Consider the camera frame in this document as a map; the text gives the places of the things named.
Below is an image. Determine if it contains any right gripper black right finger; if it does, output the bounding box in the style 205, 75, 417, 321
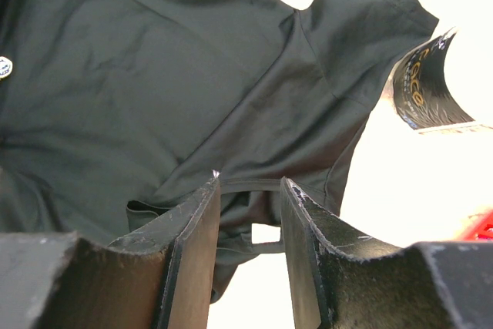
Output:
280, 178, 492, 328

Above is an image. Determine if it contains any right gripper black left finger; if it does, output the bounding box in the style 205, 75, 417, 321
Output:
1, 177, 220, 328

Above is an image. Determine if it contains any black garment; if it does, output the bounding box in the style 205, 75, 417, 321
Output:
1, 0, 438, 301

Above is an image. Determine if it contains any red plastic basket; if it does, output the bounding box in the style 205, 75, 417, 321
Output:
452, 209, 492, 242

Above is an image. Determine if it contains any toilet paper roll dark wrapper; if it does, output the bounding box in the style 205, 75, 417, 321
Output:
390, 28, 492, 135

